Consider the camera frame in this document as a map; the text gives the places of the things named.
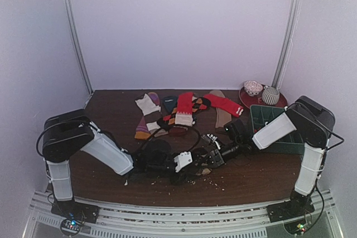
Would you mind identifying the brown beige argyle sock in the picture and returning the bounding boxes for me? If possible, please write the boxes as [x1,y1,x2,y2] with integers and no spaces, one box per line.
[195,153,211,176]

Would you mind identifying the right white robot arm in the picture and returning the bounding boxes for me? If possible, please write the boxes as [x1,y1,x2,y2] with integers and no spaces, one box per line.
[250,95,344,217]

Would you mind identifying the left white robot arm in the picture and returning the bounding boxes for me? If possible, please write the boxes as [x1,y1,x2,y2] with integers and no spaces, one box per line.
[36,109,193,218]

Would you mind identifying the purple orange striped sock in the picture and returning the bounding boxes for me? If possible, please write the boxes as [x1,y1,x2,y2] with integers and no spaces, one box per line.
[134,92,160,140]

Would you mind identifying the tan brown sock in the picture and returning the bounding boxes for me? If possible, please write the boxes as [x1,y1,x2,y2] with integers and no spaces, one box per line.
[210,90,232,133]

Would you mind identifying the red white zigzag sock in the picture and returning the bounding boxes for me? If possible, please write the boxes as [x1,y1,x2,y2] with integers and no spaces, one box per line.
[175,92,193,127]

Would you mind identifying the white brown block sock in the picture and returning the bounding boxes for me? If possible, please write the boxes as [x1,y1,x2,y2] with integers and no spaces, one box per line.
[135,93,162,134]

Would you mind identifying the orange brown argyle sock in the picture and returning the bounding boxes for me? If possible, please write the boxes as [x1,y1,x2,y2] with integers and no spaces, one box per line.
[157,96,211,130]

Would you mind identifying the red sock white cuff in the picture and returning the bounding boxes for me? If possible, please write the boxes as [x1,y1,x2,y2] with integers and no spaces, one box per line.
[204,94,244,117]

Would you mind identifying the dark blue sock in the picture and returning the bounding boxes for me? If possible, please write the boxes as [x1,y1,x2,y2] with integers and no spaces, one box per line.
[162,96,178,113]

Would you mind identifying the red round plate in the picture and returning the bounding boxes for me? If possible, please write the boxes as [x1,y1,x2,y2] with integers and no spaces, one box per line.
[239,85,288,109]

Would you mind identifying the white red patterned bowl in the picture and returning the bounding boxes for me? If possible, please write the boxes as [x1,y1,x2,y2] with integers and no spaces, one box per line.
[244,80,263,96]

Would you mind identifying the green divided organizer tray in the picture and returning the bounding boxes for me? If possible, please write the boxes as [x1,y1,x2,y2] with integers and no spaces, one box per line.
[248,105,304,156]

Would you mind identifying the grey striped cup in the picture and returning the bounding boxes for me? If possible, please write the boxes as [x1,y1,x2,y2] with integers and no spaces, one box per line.
[262,86,280,105]

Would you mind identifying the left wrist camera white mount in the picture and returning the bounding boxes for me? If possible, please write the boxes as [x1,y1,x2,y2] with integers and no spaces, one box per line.
[173,152,192,173]

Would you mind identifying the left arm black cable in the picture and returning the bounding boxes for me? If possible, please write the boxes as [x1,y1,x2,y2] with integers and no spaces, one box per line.
[136,125,201,155]

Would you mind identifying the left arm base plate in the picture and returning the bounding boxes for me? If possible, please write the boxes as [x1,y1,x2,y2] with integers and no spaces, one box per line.
[51,200,99,224]

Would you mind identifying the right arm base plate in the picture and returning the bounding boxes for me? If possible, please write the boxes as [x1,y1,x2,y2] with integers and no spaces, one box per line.
[266,201,315,223]

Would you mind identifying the right aluminium frame post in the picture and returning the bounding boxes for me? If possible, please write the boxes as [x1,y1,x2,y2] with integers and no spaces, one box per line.
[272,0,301,90]

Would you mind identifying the aluminium frame post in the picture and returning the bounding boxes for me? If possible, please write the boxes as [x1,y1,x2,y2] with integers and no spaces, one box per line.
[272,0,301,90]
[63,0,94,95]

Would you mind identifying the left aluminium frame post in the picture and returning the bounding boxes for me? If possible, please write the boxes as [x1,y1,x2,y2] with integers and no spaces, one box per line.
[63,0,94,95]

